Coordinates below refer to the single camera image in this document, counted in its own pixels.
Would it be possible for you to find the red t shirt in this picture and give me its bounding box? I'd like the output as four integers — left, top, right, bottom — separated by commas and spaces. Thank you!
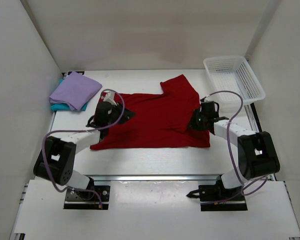
90, 74, 211, 151

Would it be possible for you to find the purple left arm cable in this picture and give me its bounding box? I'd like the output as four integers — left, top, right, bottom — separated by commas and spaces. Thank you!
41, 89, 126, 206

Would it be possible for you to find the teal t shirt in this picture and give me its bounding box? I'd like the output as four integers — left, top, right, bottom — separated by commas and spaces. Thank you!
49, 78, 90, 112

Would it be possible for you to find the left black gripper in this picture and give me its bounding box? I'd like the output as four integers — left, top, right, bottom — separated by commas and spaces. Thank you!
105, 101, 136, 127

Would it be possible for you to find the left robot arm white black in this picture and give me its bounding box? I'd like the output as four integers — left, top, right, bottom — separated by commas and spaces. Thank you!
33, 102, 136, 200

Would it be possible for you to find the white plastic basket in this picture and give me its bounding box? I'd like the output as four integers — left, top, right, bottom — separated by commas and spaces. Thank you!
203, 55, 266, 111

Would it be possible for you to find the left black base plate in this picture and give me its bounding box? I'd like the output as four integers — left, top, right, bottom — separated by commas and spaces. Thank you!
63, 181, 111, 210

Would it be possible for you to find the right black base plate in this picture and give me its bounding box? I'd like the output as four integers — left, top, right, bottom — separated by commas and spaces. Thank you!
186, 180, 248, 212

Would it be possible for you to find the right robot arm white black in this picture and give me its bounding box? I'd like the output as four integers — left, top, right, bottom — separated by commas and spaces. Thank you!
188, 100, 281, 200

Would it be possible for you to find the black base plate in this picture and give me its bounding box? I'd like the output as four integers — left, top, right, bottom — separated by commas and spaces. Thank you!
63, 181, 111, 210
186, 180, 248, 212

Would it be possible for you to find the lavender t shirt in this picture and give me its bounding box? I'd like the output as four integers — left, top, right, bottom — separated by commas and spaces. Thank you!
49, 72, 103, 111

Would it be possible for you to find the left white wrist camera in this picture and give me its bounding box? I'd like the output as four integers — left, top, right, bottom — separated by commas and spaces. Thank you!
100, 90, 118, 106

